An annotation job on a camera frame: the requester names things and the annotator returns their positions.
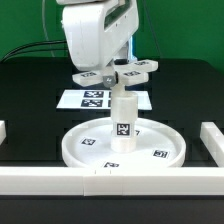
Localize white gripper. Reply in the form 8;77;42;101
62;1;138;88

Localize white cross-shaped table base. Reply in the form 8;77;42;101
72;59;158;87

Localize white round table top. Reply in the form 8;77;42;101
62;117;186;169

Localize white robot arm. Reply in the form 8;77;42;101
56;0;139;87

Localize white marker plate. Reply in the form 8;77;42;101
55;89;153;111

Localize white front fence bar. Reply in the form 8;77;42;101
0;167;224;196

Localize white fence bar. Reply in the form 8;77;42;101
0;167;224;196
0;120;6;145
200;122;224;168

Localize white right fence bar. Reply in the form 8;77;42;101
200;122;224;168

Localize white left fence bar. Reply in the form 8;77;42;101
0;120;6;145

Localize black cable pair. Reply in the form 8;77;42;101
0;39;68;64

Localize thin white cable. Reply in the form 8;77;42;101
41;0;56;58

